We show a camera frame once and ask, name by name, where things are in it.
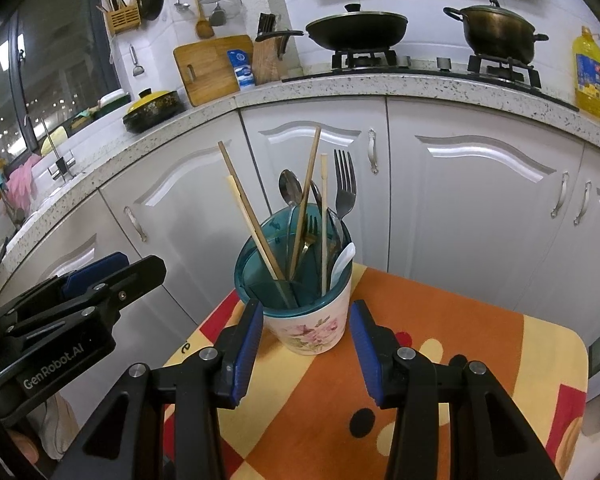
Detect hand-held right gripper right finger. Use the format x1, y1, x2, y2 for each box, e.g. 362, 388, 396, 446
349, 299, 563, 480

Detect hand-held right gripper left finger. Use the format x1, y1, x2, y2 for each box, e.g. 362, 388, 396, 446
54, 299, 266, 480

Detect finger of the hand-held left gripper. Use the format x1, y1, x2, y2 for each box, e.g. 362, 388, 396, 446
0, 251, 130, 318
5, 255, 167, 341

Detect floral utensil holder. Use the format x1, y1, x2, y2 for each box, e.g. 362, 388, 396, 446
233, 203, 355, 357

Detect white plastic spoon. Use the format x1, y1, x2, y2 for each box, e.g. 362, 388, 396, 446
329, 242, 357, 292

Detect pale wooden chopstick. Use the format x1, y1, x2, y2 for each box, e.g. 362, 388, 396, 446
320, 154, 329, 295
226, 176, 283, 281

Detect metal fork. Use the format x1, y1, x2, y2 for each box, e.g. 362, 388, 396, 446
333, 149, 358, 221
326, 209, 347, 266

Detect brown wooden chopstick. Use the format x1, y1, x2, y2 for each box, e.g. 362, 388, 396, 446
287, 126, 323, 281
217, 141, 288, 281

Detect person's left forearm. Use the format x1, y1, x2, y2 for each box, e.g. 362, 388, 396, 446
7, 427, 46, 466

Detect person's left hand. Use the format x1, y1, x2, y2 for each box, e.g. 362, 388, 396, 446
30, 392, 81, 461

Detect orange yellow printed blanket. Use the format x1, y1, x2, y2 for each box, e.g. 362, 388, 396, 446
161, 262, 590, 480

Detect metal faucet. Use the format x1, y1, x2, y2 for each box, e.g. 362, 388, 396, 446
23, 114, 77, 182

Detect pink rubber gloves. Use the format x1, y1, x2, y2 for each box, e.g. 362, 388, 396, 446
5, 154, 44, 211

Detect yellow cloth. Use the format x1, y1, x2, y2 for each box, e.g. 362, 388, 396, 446
39, 126, 70, 157

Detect white container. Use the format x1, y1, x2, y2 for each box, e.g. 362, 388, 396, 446
92, 88, 132, 122

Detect black pot with yellow lid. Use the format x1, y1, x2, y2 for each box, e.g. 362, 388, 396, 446
122, 88, 187, 135

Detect dark kitchen window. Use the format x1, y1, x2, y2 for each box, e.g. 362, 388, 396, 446
0, 0, 123, 171

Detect wooden cutting board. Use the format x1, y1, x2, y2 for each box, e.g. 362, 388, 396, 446
173, 35, 255, 108

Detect blue white packet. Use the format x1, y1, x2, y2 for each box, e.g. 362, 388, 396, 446
226, 49, 257, 92

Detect wooden knife block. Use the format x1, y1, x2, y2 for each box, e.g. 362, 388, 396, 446
252, 11, 289, 86

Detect bamboo chopstick holder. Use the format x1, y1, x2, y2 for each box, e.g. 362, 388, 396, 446
96, 0, 144, 36

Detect wooden spatula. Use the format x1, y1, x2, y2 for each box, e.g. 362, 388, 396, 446
189, 0, 216, 40

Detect black gas stove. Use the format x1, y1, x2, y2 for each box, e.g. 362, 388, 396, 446
281, 50, 581, 111

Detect black wok with lid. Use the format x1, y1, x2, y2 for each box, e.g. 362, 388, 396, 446
255, 3, 409, 53

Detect dark cooking pot with lid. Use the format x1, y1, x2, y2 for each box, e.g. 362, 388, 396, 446
442, 0, 551, 64

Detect yellow oil bottle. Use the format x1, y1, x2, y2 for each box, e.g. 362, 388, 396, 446
572, 25, 600, 122

